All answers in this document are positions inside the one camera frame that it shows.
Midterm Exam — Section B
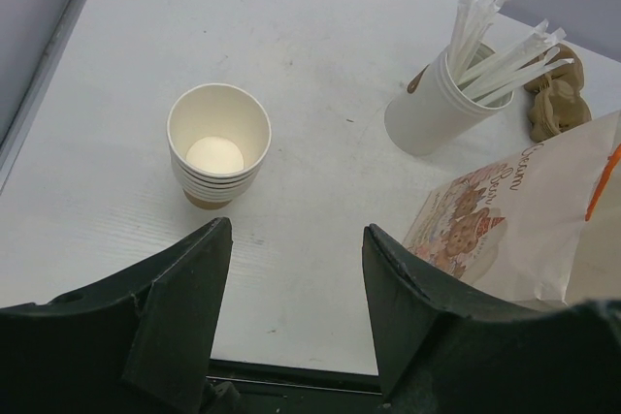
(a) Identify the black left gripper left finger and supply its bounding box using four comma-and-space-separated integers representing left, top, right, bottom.
1, 217, 233, 413

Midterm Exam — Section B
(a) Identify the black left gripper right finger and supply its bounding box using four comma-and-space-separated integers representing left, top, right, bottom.
362, 224, 620, 413

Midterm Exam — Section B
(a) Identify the beige paper takeout bag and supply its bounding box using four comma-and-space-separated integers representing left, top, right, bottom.
404, 112, 620, 307

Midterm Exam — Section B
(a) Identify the stack of paper cups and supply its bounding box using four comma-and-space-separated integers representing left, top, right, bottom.
166, 83, 272, 209

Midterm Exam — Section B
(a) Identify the white straw holder cup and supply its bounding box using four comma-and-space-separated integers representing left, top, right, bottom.
384, 50, 513, 155

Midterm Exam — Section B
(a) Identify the brown pulp cup carrier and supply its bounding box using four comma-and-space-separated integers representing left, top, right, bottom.
406, 43, 593, 146

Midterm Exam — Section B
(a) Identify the wrapped white straws bundle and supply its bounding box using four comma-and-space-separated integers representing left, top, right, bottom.
446, 0, 576, 108

